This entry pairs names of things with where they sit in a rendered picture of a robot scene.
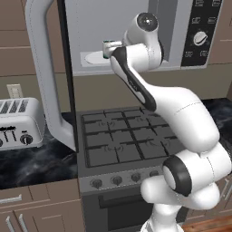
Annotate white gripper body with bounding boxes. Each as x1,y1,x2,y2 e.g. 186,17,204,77
108,42,123,51

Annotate grey microwave oven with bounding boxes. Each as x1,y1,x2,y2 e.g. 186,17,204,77
63,0,225,77

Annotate pale microwave turntable plate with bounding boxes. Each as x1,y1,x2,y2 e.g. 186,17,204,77
83,51,111,65

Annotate black-edged microwave door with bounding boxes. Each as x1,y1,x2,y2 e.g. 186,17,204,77
56,0,81,154

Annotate white microwave knob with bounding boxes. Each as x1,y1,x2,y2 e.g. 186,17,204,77
192,30,209,47

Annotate grey hob with black grates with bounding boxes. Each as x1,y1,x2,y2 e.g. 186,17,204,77
75,105,189,195

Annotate silver toaster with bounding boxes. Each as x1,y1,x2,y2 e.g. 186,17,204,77
0,96,47,150

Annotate black toaster knob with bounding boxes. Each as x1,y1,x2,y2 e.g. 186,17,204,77
19,132,34,146

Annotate black hob knob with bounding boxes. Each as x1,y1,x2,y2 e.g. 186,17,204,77
149,169,161,179
130,171,142,183
111,175,123,187
91,178,104,190

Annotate brown drawer front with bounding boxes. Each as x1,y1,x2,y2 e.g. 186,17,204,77
0,178,82,215

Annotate dark oven door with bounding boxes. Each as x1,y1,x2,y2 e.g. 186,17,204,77
81,187,189,232

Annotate brown cupboard door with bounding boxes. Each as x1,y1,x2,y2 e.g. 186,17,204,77
0,210,16,232
12,199,86,232

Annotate brown base cupboards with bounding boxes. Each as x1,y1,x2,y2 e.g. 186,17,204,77
184,173,232,226

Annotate grey microwave door handle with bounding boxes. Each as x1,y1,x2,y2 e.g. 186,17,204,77
24,0,77,152

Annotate brown wall cupboards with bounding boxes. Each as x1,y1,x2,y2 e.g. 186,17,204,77
0,0,67,78

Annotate brown wall cupboard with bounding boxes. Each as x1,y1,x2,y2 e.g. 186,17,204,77
208,0,232,65

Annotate beige wall outlet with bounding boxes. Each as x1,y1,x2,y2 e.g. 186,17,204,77
5,83,24,100

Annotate dark oven door handle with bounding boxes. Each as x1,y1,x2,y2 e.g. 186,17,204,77
97,193,147,210

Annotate silver cupboard handle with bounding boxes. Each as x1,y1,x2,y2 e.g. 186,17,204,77
222,177,232,201
5,215,15,232
17,213,29,232

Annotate silver drawer handle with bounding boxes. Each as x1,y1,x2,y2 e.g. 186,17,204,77
0,194,24,206

